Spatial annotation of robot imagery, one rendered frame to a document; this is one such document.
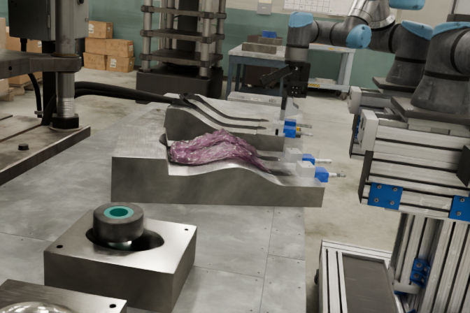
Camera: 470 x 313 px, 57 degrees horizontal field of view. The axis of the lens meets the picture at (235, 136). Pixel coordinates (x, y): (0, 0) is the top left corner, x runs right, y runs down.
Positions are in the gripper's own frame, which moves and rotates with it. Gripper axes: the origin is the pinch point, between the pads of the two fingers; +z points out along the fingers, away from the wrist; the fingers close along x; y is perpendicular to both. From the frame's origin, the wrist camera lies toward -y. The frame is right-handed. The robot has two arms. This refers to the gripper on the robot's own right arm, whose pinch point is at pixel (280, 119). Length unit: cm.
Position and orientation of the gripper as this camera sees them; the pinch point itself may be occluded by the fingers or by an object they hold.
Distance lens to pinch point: 149.4
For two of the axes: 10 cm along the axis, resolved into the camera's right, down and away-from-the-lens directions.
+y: 9.8, 1.4, -1.1
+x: 1.4, -2.6, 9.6
